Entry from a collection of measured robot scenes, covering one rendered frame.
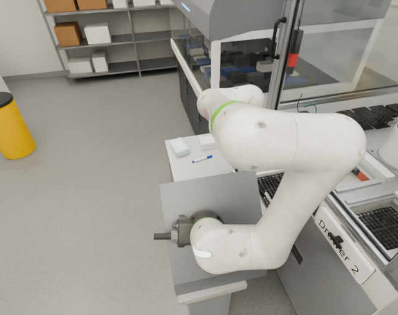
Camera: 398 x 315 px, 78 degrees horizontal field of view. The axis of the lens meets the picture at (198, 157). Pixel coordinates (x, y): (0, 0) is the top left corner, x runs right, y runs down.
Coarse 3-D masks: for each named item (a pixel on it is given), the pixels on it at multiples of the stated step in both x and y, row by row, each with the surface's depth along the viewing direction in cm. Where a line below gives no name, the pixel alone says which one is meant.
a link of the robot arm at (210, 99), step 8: (216, 88) 85; (224, 88) 85; (200, 96) 84; (208, 96) 77; (216, 96) 73; (224, 96) 74; (200, 104) 82; (208, 104) 70; (216, 104) 61; (200, 112) 85; (208, 112) 66; (208, 120) 64
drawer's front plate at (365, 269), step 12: (324, 216) 106; (324, 228) 108; (336, 228) 100; (348, 240) 95; (336, 252) 103; (348, 252) 96; (360, 252) 91; (348, 264) 97; (360, 264) 91; (360, 276) 92
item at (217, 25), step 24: (192, 0) 170; (216, 0) 134; (240, 0) 136; (264, 0) 139; (216, 24) 142; (240, 24) 145; (264, 24) 148; (216, 48) 150; (216, 72) 160; (192, 96) 270; (264, 96) 181; (192, 120) 296
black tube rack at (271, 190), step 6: (276, 174) 127; (282, 174) 127; (264, 180) 128; (270, 180) 124; (276, 180) 128; (258, 186) 125; (264, 186) 125; (270, 186) 121; (276, 186) 124; (264, 192) 120; (270, 192) 118
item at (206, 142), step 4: (204, 136) 168; (208, 136) 168; (212, 136) 168; (200, 140) 165; (204, 140) 165; (208, 140) 165; (212, 140) 165; (200, 144) 166; (204, 144) 162; (208, 144) 163; (212, 144) 164; (204, 148) 164; (208, 148) 165; (212, 148) 166
